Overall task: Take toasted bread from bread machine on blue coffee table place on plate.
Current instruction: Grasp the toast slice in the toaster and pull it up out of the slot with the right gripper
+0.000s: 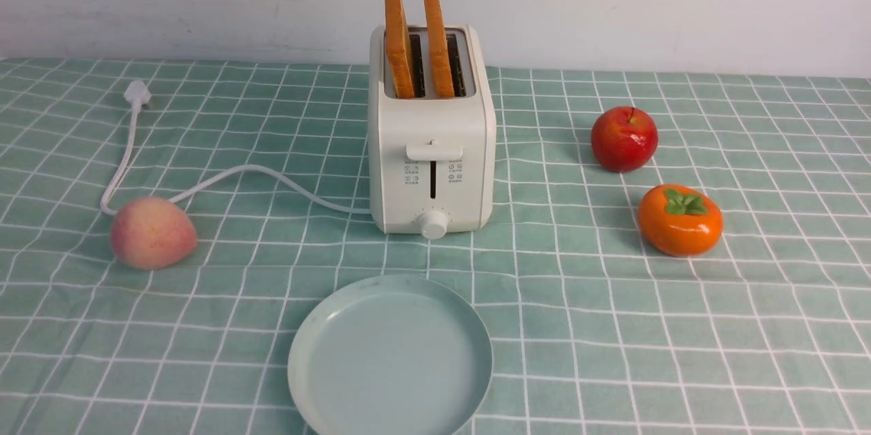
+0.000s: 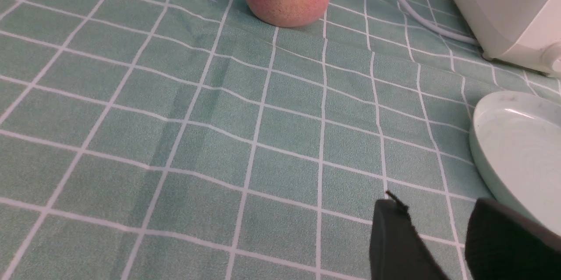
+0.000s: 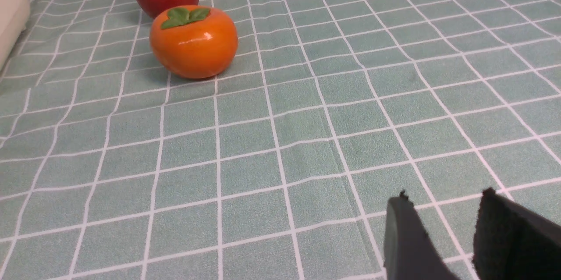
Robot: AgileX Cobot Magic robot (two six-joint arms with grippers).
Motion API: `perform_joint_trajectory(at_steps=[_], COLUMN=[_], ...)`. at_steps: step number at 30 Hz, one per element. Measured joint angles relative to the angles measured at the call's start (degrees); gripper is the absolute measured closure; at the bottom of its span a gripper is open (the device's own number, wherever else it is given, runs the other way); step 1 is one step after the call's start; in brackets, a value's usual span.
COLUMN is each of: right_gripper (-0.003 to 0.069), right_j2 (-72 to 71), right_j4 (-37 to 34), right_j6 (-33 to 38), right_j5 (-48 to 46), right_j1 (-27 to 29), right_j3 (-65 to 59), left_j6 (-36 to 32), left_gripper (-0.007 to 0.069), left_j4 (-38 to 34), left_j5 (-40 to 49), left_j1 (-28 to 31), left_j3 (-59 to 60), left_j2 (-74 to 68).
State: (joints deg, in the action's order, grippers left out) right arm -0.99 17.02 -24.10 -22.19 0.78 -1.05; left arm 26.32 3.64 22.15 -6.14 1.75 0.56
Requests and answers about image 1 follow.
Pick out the toast slice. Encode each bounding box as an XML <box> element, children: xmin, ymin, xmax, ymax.
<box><xmin>384</xmin><ymin>0</ymin><xmax>416</xmax><ymax>98</ymax></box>
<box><xmin>423</xmin><ymin>0</ymin><xmax>455</xmax><ymax>98</ymax></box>

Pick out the white two-slot toaster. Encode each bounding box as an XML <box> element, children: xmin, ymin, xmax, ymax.
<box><xmin>367</xmin><ymin>25</ymin><xmax>497</xmax><ymax>240</ymax></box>

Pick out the light green round plate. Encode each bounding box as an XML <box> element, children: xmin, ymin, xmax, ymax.
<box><xmin>287</xmin><ymin>274</ymin><xmax>493</xmax><ymax>434</ymax></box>

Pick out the red apple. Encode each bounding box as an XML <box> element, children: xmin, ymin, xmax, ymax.
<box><xmin>591</xmin><ymin>106</ymin><xmax>659</xmax><ymax>172</ymax></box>

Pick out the green checkered tablecloth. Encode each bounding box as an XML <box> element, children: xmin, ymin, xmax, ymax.
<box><xmin>1</xmin><ymin>59</ymin><xmax>870</xmax><ymax>434</ymax></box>

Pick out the orange persimmon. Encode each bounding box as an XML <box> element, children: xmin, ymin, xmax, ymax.
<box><xmin>638</xmin><ymin>184</ymin><xmax>724</xmax><ymax>257</ymax></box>

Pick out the pink peach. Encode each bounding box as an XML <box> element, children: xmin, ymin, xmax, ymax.
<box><xmin>110</xmin><ymin>196</ymin><xmax>198</xmax><ymax>271</ymax></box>

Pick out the white power cable with plug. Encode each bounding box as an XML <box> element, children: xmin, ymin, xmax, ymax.
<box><xmin>100</xmin><ymin>80</ymin><xmax>372</xmax><ymax>216</ymax></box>

